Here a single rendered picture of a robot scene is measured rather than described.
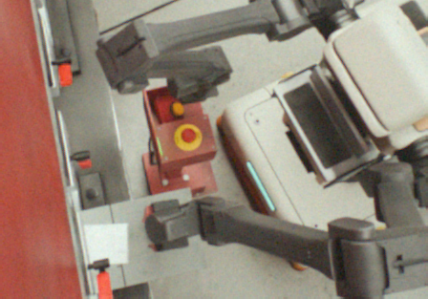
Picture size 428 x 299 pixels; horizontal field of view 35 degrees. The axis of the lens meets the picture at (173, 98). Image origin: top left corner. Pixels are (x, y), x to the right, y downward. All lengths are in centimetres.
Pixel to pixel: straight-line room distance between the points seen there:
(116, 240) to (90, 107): 37
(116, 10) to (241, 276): 115
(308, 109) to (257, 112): 79
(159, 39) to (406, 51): 45
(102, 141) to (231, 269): 100
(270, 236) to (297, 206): 119
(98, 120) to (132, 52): 54
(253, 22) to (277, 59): 140
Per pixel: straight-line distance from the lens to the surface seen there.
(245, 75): 268
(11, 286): 56
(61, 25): 176
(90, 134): 169
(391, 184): 129
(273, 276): 254
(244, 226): 117
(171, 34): 121
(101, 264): 124
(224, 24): 128
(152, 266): 151
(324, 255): 101
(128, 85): 121
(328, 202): 232
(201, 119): 179
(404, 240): 98
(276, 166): 231
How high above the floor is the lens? 250
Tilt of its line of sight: 73 degrees down
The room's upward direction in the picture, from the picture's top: 6 degrees clockwise
